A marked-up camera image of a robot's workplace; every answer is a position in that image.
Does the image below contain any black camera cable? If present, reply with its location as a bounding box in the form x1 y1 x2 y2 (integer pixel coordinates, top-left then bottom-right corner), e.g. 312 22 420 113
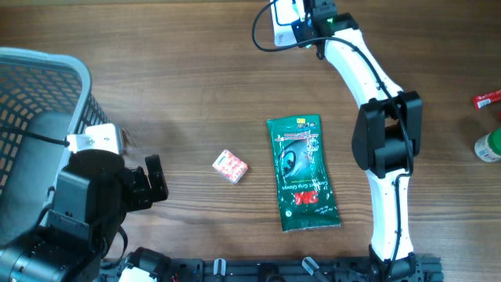
0 125 70 148
251 0 416 282

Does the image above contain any green 3M gloves packet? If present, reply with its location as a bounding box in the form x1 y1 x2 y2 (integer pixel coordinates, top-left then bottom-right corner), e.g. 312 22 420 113
267 114 341 232

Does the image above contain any black left camera cable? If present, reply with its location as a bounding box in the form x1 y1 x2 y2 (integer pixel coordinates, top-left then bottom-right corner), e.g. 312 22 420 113
0 125 70 148

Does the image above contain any red tube with green cap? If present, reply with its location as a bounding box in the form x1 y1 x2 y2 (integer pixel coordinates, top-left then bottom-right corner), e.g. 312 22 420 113
472 89 501 110

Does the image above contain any white barcode scanner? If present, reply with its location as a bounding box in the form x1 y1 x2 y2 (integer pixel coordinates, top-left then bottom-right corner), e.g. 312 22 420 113
270 0 305 47

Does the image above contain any red white small box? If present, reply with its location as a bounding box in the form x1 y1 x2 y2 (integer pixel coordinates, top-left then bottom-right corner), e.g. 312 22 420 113
212 150 248 184

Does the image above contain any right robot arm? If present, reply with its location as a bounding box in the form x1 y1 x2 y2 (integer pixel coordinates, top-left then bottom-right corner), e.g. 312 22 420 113
291 1 423 281

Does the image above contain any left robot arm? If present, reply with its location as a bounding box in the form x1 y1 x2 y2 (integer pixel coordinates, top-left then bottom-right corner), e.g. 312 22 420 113
1 150 168 281

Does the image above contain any grey plastic mesh basket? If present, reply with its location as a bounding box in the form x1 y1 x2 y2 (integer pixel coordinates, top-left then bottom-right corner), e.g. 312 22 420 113
1 48 112 249

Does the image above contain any green lid small jar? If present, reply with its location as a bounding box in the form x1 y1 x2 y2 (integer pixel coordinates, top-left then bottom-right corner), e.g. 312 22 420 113
474 128 501 163

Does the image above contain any black right camera cable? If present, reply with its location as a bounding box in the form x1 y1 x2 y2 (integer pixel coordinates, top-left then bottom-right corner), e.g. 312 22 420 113
251 0 416 282

